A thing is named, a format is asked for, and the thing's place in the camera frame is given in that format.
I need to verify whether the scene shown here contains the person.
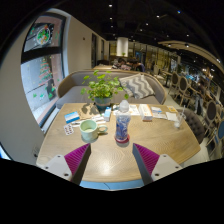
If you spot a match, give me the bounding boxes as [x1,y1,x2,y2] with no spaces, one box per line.
[128,58,146,73]
[111,58,129,71]

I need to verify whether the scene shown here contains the group of ceiling lights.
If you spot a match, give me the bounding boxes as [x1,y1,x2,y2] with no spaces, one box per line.
[106,3,221,64]

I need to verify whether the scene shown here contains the row of round-backed chairs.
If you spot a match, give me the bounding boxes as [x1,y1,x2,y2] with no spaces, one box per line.
[166,69,224,158]

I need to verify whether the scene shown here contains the flat round red coaster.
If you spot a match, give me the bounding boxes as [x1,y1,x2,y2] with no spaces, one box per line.
[114,133,131,145]

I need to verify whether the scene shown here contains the green potted plant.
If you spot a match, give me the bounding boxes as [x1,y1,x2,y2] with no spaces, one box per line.
[80,69,130,108]

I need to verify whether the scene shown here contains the white green tube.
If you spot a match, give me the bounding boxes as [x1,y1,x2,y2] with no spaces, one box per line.
[90,114,106,125]

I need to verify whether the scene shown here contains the curved grey upholstered sofa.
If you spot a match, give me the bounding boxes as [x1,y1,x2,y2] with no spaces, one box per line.
[55,69,168,109]

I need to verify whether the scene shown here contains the small blue white packet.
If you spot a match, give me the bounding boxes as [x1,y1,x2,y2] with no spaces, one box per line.
[150,106,163,115]

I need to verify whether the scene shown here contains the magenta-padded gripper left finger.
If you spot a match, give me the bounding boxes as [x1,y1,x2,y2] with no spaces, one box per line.
[40,143,92,186]

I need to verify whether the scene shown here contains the pale green ceramic mug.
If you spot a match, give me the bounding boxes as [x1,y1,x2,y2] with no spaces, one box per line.
[79,119,109,142]

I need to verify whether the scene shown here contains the clear blue-labelled drink bottle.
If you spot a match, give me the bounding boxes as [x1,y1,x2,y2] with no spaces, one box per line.
[114,99,132,143]

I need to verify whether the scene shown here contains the white printed leaflet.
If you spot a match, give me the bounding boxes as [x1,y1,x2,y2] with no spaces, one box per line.
[113,103,141,117]

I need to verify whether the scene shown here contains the window with colourful stickers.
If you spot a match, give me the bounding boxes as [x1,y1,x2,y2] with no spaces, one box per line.
[20,13,67,128]

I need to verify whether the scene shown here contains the small blue white carton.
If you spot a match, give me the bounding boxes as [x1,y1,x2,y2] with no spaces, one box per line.
[103,106,113,122]

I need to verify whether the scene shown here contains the flat blue white box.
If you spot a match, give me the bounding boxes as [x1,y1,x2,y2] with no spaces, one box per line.
[63,111,81,124]

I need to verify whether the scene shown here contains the white paper sheet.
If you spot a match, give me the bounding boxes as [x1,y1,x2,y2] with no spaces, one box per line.
[165,111,179,122]

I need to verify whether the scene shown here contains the small yellow packet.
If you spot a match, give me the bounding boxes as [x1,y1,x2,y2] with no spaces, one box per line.
[166,105,179,113]

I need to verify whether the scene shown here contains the clear plastic cup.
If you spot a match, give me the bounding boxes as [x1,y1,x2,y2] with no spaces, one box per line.
[173,111,186,129]

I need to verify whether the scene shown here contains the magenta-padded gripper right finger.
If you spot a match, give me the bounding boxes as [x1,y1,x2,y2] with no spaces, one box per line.
[132,143,184,186]

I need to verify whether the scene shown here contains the grey tufted armchair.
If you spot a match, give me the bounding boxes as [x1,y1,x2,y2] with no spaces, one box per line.
[176,107,206,144]

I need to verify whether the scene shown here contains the grey white chevron pillow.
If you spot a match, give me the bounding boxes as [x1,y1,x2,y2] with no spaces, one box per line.
[119,73,156,100]

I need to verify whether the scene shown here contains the white box with orange print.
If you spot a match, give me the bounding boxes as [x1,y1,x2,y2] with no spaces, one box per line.
[138,103,154,122]

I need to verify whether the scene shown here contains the pill blister pack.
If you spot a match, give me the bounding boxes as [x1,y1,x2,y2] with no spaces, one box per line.
[63,123,76,136]

